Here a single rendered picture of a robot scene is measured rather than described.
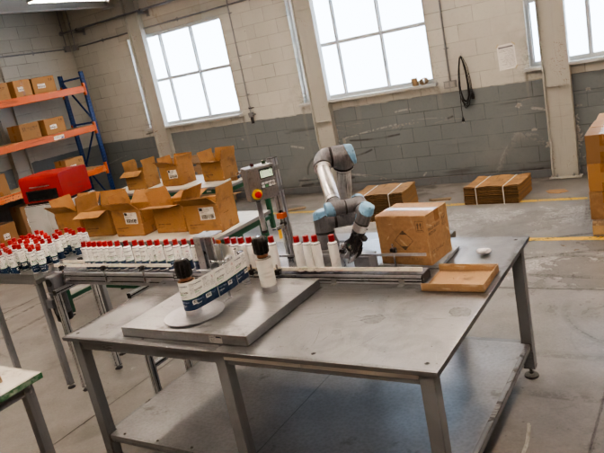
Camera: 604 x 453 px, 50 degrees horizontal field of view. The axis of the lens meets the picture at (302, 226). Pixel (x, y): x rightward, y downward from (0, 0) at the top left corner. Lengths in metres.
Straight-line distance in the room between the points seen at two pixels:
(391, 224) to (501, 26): 5.27
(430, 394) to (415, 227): 1.10
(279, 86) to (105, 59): 3.60
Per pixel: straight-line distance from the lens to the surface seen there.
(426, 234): 3.33
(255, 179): 3.57
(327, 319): 3.00
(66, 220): 6.64
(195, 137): 10.95
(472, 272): 3.27
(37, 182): 8.94
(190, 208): 5.36
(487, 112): 8.54
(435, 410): 2.54
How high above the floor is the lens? 2.00
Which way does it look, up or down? 14 degrees down
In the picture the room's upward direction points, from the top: 12 degrees counter-clockwise
